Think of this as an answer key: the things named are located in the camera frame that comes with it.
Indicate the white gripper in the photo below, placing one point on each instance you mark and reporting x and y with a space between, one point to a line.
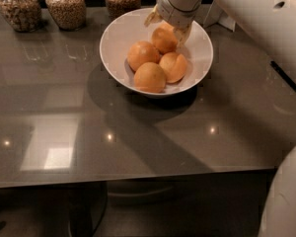
176 15

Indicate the orange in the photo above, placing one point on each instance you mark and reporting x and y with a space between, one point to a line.
164 39
150 77
141 52
174 65

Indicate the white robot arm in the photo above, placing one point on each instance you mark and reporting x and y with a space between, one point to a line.
272 24

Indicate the white ceramic bowl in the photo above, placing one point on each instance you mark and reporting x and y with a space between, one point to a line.
124 31

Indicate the white folded stand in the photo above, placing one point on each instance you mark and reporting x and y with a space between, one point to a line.
211 14

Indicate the far left glass jar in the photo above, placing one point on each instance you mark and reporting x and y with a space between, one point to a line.
22 15

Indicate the black wire rack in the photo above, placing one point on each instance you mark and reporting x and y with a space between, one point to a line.
283 75

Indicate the dark table pedestal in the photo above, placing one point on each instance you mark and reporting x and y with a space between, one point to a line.
87 204

